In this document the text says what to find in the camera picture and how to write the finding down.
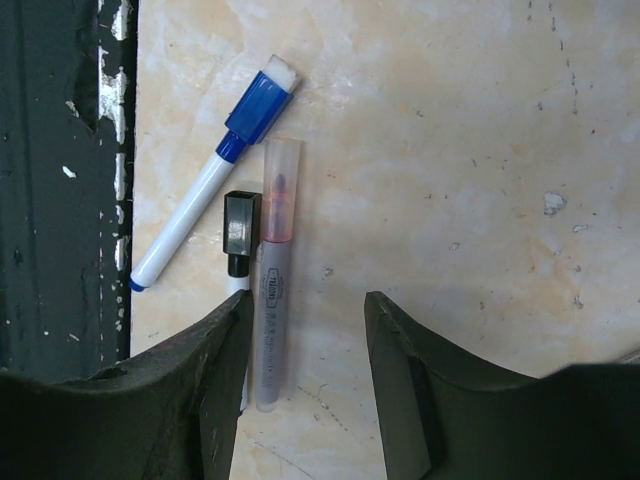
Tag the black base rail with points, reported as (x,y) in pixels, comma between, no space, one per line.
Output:
(68,87)

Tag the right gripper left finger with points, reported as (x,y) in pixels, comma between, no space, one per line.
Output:
(170,412)

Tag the clear grey marker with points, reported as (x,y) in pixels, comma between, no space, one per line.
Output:
(281,163)

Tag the black cap marker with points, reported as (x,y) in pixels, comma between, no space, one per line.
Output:
(241,237)

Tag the blue cap whiteboard marker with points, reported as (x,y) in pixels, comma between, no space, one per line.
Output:
(254,114)

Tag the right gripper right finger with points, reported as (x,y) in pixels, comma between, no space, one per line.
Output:
(445,413)

